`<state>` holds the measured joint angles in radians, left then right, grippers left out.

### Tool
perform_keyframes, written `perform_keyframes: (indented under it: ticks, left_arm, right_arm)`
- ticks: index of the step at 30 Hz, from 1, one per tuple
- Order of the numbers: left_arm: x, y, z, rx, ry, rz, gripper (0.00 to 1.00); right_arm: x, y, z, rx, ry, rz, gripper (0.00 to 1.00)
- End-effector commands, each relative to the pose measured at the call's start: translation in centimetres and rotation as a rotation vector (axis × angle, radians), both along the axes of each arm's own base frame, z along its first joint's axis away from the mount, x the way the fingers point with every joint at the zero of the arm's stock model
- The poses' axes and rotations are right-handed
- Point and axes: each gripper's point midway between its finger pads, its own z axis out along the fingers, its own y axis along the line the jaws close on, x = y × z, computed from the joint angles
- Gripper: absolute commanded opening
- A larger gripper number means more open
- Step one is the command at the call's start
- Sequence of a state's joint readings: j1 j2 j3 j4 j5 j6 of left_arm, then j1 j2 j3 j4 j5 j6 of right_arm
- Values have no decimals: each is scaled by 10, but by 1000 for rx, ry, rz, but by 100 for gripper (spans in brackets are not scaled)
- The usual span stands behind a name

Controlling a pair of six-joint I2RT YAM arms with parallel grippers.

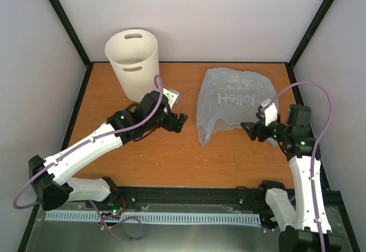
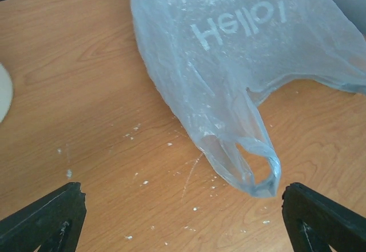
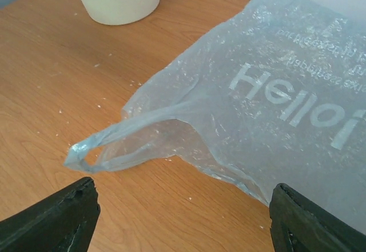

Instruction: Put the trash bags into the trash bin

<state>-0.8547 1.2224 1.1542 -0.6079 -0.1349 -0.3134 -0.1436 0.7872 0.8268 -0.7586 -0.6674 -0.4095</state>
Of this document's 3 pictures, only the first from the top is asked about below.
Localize translucent blue trash bag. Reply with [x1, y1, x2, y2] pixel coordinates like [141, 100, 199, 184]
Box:
[196, 67, 277, 146]

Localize white plastic trash bin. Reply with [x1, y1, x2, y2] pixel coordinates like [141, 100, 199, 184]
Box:
[105, 29, 160, 102]

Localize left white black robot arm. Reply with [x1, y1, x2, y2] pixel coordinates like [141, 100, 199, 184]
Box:
[29, 89, 188, 211]

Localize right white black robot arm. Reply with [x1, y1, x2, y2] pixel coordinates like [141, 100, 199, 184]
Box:
[241, 100, 342, 251]

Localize green lit circuit board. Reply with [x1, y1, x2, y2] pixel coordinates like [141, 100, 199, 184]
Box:
[108, 200, 126, 215]

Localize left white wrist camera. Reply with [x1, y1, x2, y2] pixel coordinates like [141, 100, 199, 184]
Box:
[163, 88, 181, 109]

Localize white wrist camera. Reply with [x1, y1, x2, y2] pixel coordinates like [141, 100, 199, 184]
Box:
[163, 88, 181, 109]
[258, 99, 278, 126]

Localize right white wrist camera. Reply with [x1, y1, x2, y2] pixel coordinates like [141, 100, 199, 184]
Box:
[258, 99, 278, 126]

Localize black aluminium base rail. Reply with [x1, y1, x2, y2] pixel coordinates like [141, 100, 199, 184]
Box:
[37, 185, 343, 211]

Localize light blue slotted cable duct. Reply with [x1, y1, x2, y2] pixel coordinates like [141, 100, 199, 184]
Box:
[44, 210, 261, 227]

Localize right black frame post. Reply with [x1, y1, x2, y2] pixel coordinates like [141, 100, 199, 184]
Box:
[288, 0, 335, 69]

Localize black frame post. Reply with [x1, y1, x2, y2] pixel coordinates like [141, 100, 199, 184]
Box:
[288, 0, 335, 69]
[48, 0, 91, 67]

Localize grey metal base plate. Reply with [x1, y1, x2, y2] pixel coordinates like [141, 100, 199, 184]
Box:
[24, 202, 352, 252]

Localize left black frame post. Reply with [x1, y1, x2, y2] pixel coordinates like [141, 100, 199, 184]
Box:
[48, 0, 91, 67]

